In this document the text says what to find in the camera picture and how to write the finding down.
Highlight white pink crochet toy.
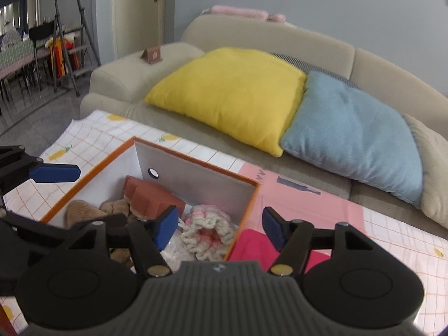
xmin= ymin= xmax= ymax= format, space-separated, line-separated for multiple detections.
xmin=181 ymin=205 xmax=239 ymax=262

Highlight brown knotted plush toy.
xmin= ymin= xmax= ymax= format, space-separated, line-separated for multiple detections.
xmin=65 ymin=199 xmax=133 ymax=269

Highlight white crinkled plastic bag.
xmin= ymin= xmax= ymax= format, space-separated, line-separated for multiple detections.
xmin=161 ymin=219 xmax=197 ymax=272

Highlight pink paper mat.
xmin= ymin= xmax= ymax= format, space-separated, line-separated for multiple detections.
xmin=239 ymin=163 xmax=367 ymax=234

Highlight white orange storage box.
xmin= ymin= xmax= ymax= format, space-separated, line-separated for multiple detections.
xmin=42 ymin=137 xmax=259 ymax=262

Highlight beige fabric sofa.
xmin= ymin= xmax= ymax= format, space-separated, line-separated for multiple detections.
xmin=80 ymin=15 xmax=447 ymax=237

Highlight light blue cushion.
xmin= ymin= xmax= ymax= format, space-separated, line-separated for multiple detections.
xmin=280 ymin=71 xmax=423 ymax=207

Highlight metal step ladder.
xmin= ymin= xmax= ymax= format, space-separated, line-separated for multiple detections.
xmin=52 ymin=0 xmax=101 ymax=97

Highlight dining table with cloth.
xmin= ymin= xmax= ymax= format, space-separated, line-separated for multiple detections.
xmin=1 ymin=37 xmax=50 ymax=105

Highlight yellow cushion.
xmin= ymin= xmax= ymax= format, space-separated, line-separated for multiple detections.
xmin=144 ymin=47 xmax=307 ymax=158

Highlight small brown card stand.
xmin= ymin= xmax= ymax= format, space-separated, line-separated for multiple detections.
xmin=141 ymin=46 xmax=162 ymax=65

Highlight beige cushion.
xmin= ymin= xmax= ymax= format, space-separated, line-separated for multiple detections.
xmin=403 ymin=115 xmax=448 ymax=228

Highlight cream door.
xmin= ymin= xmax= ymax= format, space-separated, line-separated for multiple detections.
xmin=112 ymin=0 xmax=165 ymax=59

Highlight pink plush on sofa back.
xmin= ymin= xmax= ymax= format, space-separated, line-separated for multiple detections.
xmin=207 ymin=5 xmax=286 ymax=24

